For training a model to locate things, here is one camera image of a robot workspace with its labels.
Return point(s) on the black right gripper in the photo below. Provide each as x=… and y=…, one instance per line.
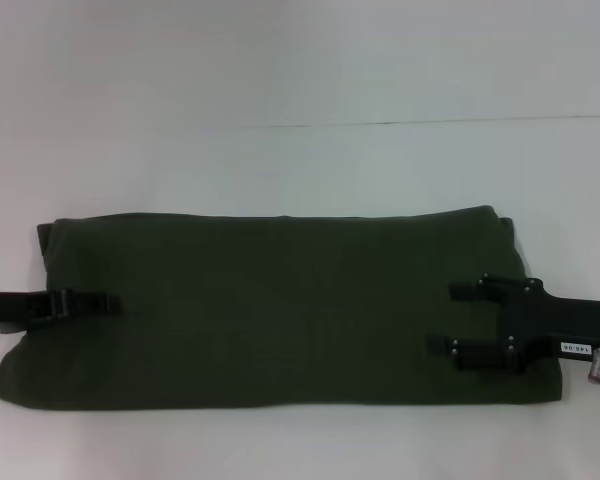
x=555, y=320

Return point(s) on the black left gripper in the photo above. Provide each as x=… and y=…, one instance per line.
x=5, y=312

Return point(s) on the dark green printed t-shirt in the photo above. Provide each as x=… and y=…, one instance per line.
x=280, y=310

